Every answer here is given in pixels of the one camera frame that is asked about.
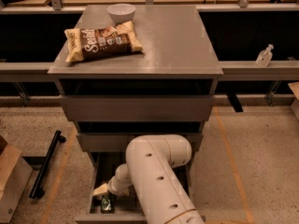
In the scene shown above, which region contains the white bowl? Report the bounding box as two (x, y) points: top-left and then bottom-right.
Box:
(107, 4), (135, 23)

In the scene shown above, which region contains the grey top drawer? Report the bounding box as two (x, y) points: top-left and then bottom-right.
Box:
(60, 95), (212, 122)

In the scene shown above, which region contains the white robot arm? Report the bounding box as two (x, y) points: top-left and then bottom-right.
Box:
(93, 134), (205, 224)

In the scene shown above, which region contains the grey drawer cabinet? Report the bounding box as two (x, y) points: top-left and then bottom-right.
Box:
(47, 5), (224, 224)

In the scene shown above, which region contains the clear sanitizer bottle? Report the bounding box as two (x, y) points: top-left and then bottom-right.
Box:
(255, 44), (274, 67)

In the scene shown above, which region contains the green soda can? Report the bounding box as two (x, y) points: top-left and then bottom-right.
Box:
(100, 193), (115, 214)

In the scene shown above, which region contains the wooden box at right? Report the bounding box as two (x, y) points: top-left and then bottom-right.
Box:
(289, 81), (299, 119)

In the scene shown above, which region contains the cardboard box with paper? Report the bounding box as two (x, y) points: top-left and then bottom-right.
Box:
(0, 136), (33, 224)

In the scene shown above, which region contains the black metal bar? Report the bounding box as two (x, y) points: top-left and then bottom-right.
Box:
(28, 131), (66, 199)

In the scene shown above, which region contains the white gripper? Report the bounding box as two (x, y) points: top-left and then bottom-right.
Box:
(93, 163), (132, 196)

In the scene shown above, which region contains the grey middle drawer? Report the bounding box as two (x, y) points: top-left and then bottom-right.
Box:
(76, 132), (204, 153)

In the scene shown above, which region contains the brown chip bag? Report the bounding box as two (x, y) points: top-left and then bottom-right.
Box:
(64, 21), (143, 63)

